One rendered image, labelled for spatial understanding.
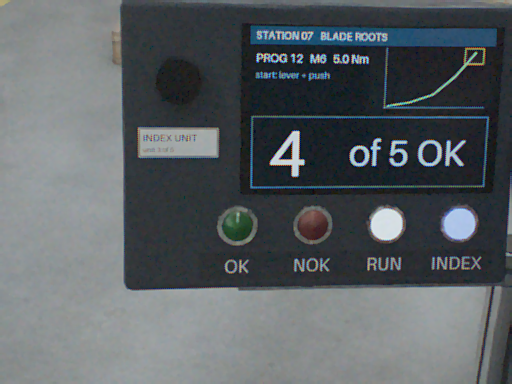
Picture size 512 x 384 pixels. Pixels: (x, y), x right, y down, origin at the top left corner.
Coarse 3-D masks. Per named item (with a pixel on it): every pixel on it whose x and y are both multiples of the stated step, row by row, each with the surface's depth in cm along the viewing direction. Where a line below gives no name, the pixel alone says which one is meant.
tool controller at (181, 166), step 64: (128, 0) 58; (192, 0) 59; (256, 0) 60; (320, 0) 65; (384, 0) 67; (128, 64) 58; (192, 64) 58; (256, 64) 59; (320, 64) 60; (384, 64) 61; (448, 64) 61; (128, 128) 59; (192, 128) 60; (384, 128) 61; (448, 128) 62; (128, 192) 60; (192, 192) 61; (256, 192) 61; (320, 192) 62; (384, 192) 62; (448, 192) 63; (128, 256) 61; (192, 256) 61; (256, 256) 62; (320, 256) 63; (384, 256) 63; (448, 256) 64
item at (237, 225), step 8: (232, 208) 61; (240, 208) 61; (248, 208) 61; (224, 216) 61; (232, 216) 61; (240, 216) 61; (248, 216) 61; (224, 224) 61; (232, 224) 60; (240, 224) 61; (248, 224) 61; (256, 224) 61; (224, 232) 61; (232, 232) 61; (240, 232) 61; (248, 232) 61; (224, 240) 61; (232, 240) 61; (240, 240) 61; (248, 240) 61
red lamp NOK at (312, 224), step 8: (304, 208) 62; (312, 208) 62; (320, 208) 62; (296, 216) 62; (304, 216) 61; (312, 216) 61; (320, 216) 61; (328, 216) 62; (296, 224) 62; (304, 224) 61; (312, 224) 61; (320, 224) 61; (328, 224) 62; (296, 232) 62; (304, 232) 61; (312, 232) 61; (320, 232) 61; (328, 232) 62; (304, 240) 62; (312, 240) 62; (320, 240) 62
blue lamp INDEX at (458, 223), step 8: (448, 208) 63; (456, 208) 63; (464, 208) 63; (448, 216) 63; (456, 216) 63; (464, 216) 63; (472, 216) 63; (440, 224) 63; (448, 224) 63; (456, 224) 63; (464, 224) 63; (472, 224) 63; (448, 232) 63; (456, 232) 63; (464, 232) 63; (472, 232) 64; (456, 240) 63; (464, 240) 64
